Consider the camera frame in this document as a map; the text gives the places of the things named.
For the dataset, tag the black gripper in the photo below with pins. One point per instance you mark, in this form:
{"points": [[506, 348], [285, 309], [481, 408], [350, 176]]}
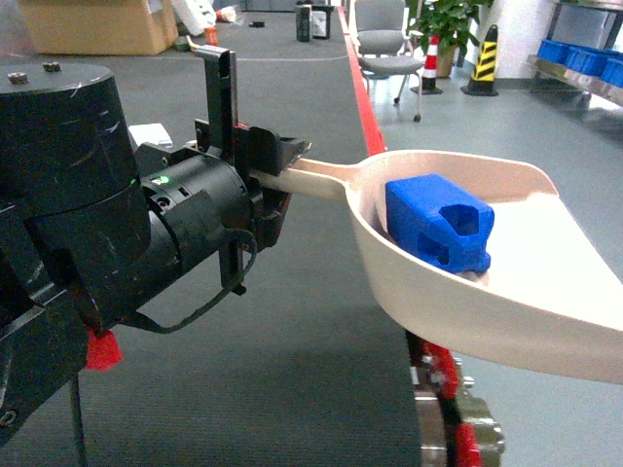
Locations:
{"points": [[204, 194]]}

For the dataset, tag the blue plastic part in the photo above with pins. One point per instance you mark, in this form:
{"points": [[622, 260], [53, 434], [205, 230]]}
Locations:
{"points": [[439, 222]]}

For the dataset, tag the beige plastic scoop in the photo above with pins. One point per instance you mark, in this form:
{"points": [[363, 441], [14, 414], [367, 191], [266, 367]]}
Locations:
{"points": [[548, 303]]}

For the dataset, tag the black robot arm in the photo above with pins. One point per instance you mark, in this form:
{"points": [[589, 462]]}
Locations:
{"points": [[93, 228]]}

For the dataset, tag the steel shelf rack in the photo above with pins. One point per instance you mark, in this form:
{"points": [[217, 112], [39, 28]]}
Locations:
{"points": [[577, 51]]}

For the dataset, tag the orange can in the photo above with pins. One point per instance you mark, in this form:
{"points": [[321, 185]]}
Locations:
{"points": [[211, 36]]}

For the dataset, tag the white roll bag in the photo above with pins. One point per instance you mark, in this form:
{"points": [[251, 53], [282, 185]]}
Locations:
{"points": [[196, 15]]}

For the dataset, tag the black box with label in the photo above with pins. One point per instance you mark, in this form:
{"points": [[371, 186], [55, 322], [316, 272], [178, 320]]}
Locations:
{"points": [[313, 21]]}

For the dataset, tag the large open cardboard box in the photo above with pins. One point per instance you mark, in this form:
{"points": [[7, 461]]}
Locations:
{"points": [[100, 27]]}

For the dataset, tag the grey office chair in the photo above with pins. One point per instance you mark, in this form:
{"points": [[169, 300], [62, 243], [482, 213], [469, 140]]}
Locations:
{"points": [[381, 37]]}

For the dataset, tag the red white traffic cone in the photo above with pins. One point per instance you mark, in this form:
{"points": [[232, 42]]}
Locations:
{"points": [[429, 74]]}

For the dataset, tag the yellow black striped bollard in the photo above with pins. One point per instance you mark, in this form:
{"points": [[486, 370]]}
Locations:
{"points": [[482, 81]]}

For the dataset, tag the green potted plant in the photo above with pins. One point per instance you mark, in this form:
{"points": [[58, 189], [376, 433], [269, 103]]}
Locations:
{"points": [[450, 20]]}

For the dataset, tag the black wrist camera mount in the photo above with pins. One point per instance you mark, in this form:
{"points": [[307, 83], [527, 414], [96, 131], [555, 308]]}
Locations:
{"points": [[220, 71]]}

